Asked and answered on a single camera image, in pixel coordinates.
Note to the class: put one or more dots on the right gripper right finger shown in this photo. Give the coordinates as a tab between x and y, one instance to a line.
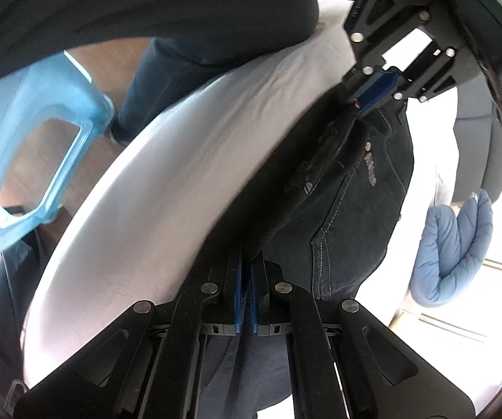
345	363

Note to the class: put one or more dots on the white bed mattress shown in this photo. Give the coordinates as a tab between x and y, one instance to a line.
138	234

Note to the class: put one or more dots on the black denim pants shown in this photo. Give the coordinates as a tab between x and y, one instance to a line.
323	208

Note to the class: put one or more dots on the dark grey headboard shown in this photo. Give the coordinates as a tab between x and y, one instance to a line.
478	136

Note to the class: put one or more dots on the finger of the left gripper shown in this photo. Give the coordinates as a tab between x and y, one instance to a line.
425	72
366	93

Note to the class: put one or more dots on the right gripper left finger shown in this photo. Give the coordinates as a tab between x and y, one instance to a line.
148	362

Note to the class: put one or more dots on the person dark clothed leg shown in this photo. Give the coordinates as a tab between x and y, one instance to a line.
192	41

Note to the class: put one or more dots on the blue rolled duvet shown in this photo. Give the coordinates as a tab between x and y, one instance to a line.
452	249

